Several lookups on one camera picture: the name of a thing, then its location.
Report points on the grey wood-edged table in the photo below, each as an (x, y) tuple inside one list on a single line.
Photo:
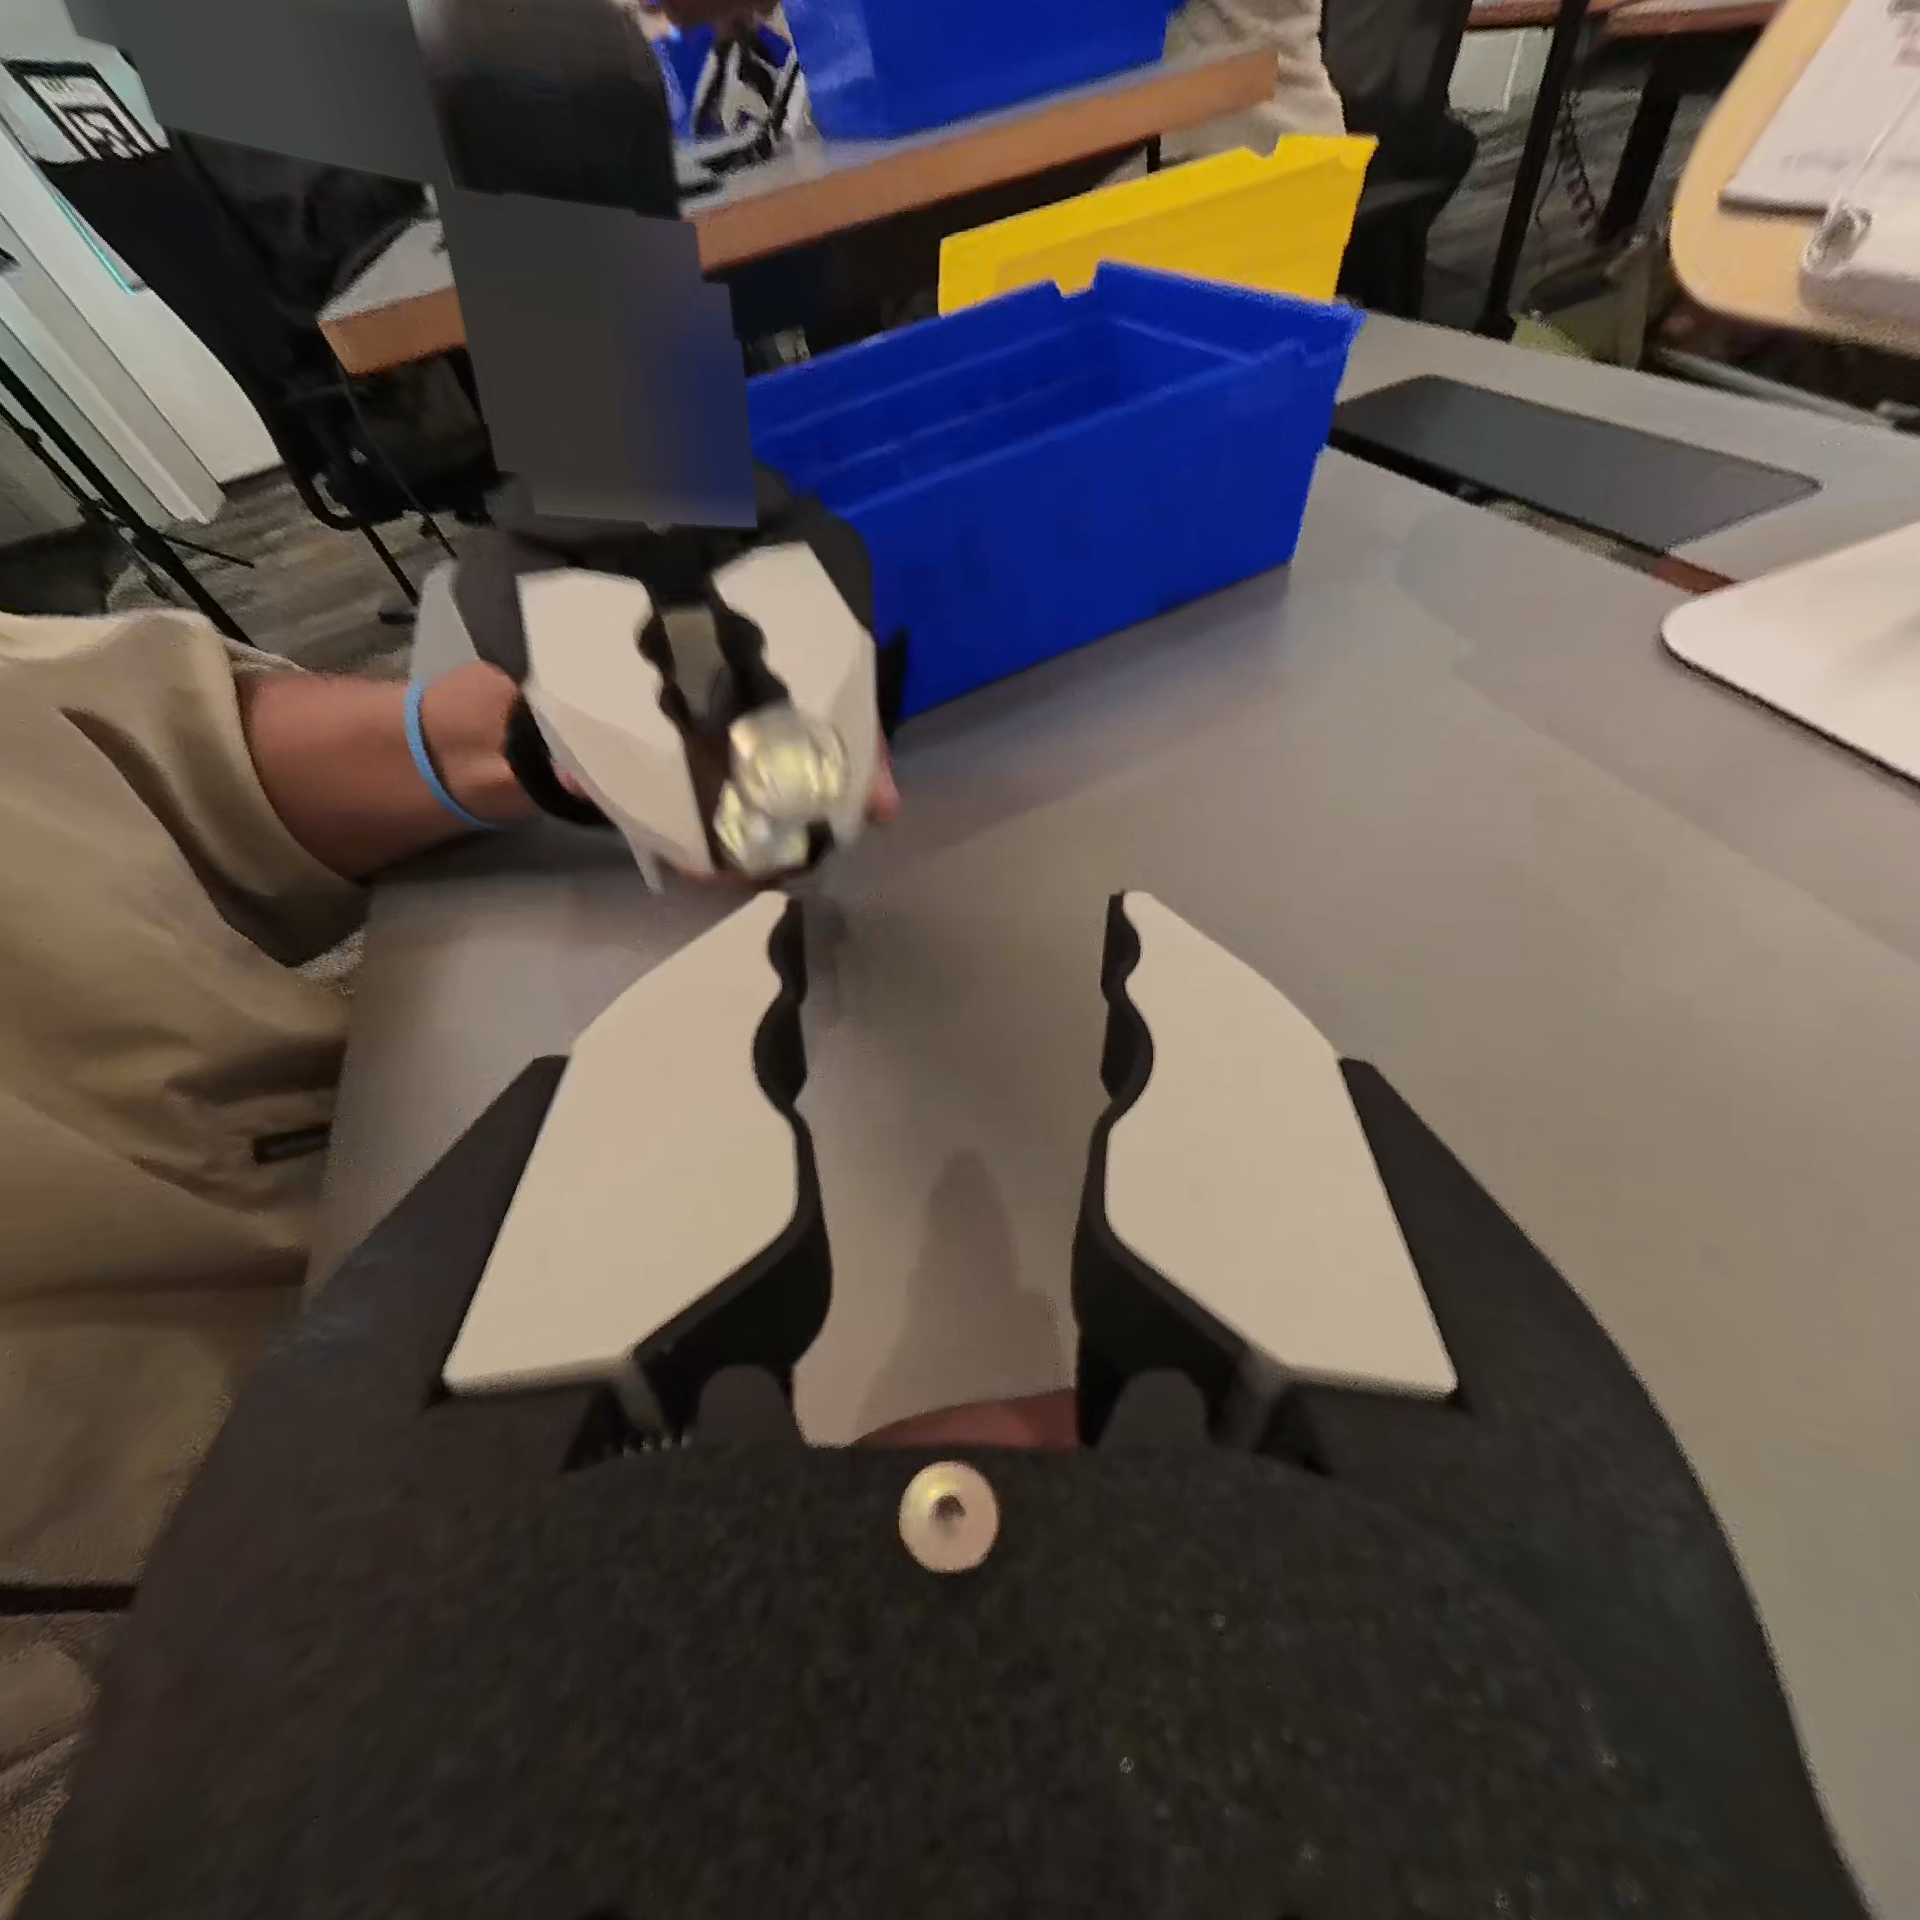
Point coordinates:
[(1442, 353)]

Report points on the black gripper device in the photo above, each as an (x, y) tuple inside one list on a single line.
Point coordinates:
[(743, 89)]

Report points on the black table panel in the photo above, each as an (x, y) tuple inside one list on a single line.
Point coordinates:
[(1575, 457)]

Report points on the blue wristband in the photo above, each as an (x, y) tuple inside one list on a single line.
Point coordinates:
[(428, 765)]

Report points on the yellow storage bin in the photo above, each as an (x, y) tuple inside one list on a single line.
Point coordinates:
[(1202, 224)]

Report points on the black tripod light stand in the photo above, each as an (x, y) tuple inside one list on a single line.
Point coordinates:
[(91, 494)]

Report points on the instruction board on white stand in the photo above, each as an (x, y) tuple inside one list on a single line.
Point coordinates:
[(1799, 645)]

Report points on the steel hex bolt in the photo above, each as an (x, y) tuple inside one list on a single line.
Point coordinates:
[(788, 758)]

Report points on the tall marker sign stand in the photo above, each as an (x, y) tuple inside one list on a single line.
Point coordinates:
[(1531, 181)]

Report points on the black white marker tag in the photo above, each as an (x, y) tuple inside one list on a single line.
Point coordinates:
[(83, 112)]

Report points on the person's left forearm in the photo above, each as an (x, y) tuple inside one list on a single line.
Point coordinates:
[(330, 751)]

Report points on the long blue storage bin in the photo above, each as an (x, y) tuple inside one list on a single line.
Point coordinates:
[(975, 67)]

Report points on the person's left hand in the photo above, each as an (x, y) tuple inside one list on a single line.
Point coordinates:
[(492, 744)]

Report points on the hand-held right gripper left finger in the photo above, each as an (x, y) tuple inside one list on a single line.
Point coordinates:
[(645, 1201)]

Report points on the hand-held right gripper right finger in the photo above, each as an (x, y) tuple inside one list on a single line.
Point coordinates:
[(1260, 1201)]

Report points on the black office chair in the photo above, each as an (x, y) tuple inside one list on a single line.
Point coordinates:
[(226, 301), (1395, 135)]

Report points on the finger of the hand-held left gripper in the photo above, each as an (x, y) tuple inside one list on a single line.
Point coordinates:
[(599, 691), (819, 629)]

